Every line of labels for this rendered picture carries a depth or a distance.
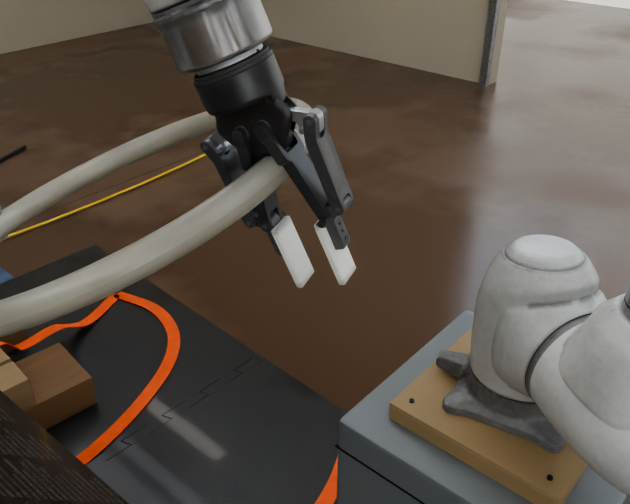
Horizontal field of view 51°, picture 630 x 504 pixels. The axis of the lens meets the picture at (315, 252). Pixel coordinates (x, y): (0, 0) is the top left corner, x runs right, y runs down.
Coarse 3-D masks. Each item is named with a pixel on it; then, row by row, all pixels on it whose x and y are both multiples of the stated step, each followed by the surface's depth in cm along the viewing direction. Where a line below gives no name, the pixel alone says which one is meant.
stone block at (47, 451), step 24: (0, 408) 123; (0, 432) 113; (24, 432) 118; (0, 456) 104; (24, 456) 109; (48, 456) 114; (72, 456) 119; (0, 480) 97; (24, 480) 101; (48, 480) 105; (72, 480) 110; (96, 480) 115
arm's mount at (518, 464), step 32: (416, 384) 107; (448, 384) 107; (416, 416) 101; (448, 416) 101; (448, 448) 99; (480, 448) 96; (512, 448) 96; (512, 480) 93; (544, 480) 91; (576, 480) 94
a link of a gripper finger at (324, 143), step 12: (324, 108) 58; (312, 120) 57; (324, 120) 58; (312, 132) 57; (324, 132) 59; (312, 144) 58; (324, 144) 59; (312, 156) 59; (324, 156) 59; (336, 156) 60; (324, 168) 59; (336, 168) 60; (324, 180) 60; (336, 180) 60; (336, 192) 60; (348, 192) 62; (336, 204) 61
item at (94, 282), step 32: (160, 128) 95; (192, 128) 93; (96, 160) 95; (128, 160) 96; (32, 192) 91; (64, 192) 93; (224, 192) 57; (256, 192) 58; (0, 224) 87; (192, 224) 55; (224, 224) 57; (128, 256) 54; (160, 256) 54; (64, 288) 53; (96, 288) 53; (0, 320) 54; (32, 320) 54
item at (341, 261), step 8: (320, 232) 63; (320, 240) 63; (328, 240) 64; (328, 248) 64; (344, 248) 66; (328, 256) 64; (336, 256) 64; (344, 256) 66; (336, 264) 64; (344, 264) 66; (352, 264) 67; (336, 272) 65; (344, 272) 65; (352, 272) 67; (344, 280) 65
